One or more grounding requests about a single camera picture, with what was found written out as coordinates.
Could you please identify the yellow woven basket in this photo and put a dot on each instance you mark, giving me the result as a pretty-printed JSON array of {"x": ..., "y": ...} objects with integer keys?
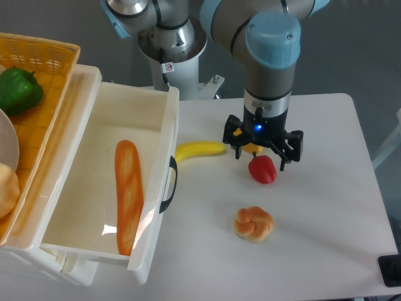
[{"x": 51, "y": 64}]

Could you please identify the red bell pepper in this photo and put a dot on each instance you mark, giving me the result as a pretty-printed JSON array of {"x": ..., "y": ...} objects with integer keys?
[{"x": 262, "y": 169}]

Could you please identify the beige plate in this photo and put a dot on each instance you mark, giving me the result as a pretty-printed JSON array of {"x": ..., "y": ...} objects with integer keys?
[{"x": 8, "y": 143}]

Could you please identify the black device at edge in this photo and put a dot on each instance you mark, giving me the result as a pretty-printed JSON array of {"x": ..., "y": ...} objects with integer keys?
[{"x": 390, "y": 269}]

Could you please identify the green bell pepper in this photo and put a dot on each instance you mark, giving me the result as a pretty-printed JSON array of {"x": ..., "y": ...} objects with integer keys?
[{"x": 20, "y": 91}]

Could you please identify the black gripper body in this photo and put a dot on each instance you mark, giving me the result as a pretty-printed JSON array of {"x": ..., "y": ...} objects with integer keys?
[{"x": 264, "y": 120}]

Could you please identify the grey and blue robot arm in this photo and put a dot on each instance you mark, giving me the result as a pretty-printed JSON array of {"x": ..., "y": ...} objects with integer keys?
[{"x": 263, "y": 36}]

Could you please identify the round bread bun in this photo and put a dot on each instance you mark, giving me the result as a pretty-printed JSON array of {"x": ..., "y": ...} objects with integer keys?
[{"x": 10, "y": 190}]

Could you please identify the white drawer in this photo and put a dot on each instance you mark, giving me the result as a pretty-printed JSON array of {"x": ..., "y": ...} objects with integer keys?
[{"x": 84, "y": 223}]

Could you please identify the orange baguette bread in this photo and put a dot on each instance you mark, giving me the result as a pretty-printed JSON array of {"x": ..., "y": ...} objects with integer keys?
[{"x": 129, "y": 191}]

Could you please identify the yellow banana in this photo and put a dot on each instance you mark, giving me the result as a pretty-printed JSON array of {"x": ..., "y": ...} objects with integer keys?
[{"x": 200, "y": 148}]

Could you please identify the braided bread roll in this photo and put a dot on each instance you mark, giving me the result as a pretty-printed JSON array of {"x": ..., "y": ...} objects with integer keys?
[{"x": 254, "y": 224}]

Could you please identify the yellow bell pepper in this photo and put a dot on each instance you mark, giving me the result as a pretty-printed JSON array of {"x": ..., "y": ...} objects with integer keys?
[{"x": 249, "y": 148}]

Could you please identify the white drawer cabinet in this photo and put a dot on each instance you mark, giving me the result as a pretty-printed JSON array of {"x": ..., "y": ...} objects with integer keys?
[{"x": 22, "y": 251}]

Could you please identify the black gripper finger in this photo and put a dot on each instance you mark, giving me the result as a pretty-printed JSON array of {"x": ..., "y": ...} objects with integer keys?
[
  {"x": 233, "y": 135},
  {"x": 289, "y": 147}
]

